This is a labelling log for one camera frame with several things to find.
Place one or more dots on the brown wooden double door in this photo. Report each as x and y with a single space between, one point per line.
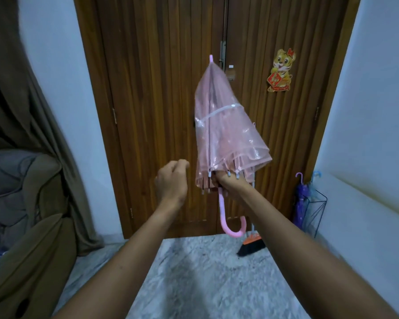
159 106

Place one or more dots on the person's right forearm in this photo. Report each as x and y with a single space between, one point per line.
306 259

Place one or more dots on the grey quilted mattress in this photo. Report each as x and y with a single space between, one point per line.
10 199

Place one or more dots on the person's left forearm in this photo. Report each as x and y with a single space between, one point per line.
119 265

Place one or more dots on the person's left hand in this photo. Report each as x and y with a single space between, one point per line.
169 184

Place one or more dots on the brown cloth cover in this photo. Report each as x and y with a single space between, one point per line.
30 249

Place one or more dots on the person's left fingers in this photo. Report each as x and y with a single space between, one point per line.
181 164

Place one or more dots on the blue umbrella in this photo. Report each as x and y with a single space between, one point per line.
314 187

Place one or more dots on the tiger cartoon door sticker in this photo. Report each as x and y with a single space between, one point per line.
281 70

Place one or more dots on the metal door latch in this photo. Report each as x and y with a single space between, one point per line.
222 55

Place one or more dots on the pink transparent umbrella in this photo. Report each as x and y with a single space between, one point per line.
219 129

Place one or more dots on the brown curtain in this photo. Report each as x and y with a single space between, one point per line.
30 122

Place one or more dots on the person's right fingers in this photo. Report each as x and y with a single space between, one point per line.
216 178

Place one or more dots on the orange black broom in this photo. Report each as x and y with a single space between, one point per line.
251 245

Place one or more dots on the purple umbrella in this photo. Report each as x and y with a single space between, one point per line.
301 204

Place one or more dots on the person's right hand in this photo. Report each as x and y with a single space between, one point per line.
228 183

